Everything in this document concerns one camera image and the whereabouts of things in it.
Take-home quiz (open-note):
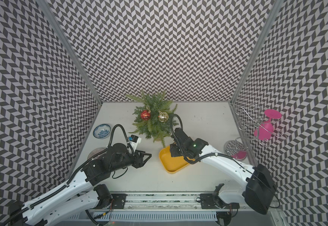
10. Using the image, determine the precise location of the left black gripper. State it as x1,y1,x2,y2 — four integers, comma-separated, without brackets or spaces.
111,149,152,172

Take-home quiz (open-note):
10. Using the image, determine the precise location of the small green christmas tree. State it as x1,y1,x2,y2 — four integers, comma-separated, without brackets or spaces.
126,91,178,147

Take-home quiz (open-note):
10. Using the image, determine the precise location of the gold ball ornament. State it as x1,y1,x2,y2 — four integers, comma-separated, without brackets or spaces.
158,111,169,122

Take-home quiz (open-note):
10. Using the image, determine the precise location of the red ball ornament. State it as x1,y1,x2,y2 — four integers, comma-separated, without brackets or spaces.
140,110,151,121

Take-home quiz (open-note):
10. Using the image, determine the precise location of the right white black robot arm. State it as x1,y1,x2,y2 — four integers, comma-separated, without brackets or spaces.
168,114,277,215

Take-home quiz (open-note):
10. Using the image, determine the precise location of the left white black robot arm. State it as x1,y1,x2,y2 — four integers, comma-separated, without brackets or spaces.
2,134,152,226

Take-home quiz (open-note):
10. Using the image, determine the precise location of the yellow plastic tray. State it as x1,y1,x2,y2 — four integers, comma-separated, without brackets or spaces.
159,146,189,174

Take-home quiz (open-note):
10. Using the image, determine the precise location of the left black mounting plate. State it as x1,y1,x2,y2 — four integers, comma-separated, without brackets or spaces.
111,193,127,210

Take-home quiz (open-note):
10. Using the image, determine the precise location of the black mounting plate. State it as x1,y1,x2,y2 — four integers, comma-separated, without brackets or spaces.
111,193,127,210
199,193,240,210

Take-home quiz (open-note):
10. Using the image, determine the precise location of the blue patterned small bowl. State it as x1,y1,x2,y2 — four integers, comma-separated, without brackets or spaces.
93,124,111,139

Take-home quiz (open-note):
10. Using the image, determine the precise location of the clear glass dish left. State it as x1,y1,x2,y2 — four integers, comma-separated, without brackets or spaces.
87,147,106,160

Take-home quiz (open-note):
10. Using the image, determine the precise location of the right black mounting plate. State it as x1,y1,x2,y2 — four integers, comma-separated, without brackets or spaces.
199,193,240,210

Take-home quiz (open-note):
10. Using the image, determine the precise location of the white ribbed vent strip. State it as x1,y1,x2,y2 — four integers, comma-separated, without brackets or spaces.
97,211,217,222

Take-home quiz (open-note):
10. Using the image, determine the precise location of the pink plastic wine glass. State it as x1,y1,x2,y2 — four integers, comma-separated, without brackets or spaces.
253,109,282,141

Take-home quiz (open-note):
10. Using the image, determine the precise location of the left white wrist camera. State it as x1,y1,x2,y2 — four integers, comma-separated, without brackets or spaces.
128,135,142,152

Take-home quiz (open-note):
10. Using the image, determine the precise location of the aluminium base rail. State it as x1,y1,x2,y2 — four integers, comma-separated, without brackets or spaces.
93,192,280,212

